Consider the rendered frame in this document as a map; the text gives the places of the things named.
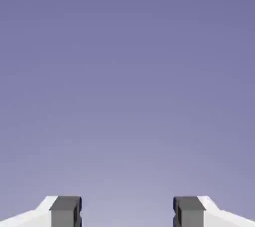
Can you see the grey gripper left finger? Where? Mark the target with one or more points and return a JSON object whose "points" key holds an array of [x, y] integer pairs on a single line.
{"points": [[63, 214]]}

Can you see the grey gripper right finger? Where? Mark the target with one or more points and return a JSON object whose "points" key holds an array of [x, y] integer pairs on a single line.
{"points": [[191, 214]]}

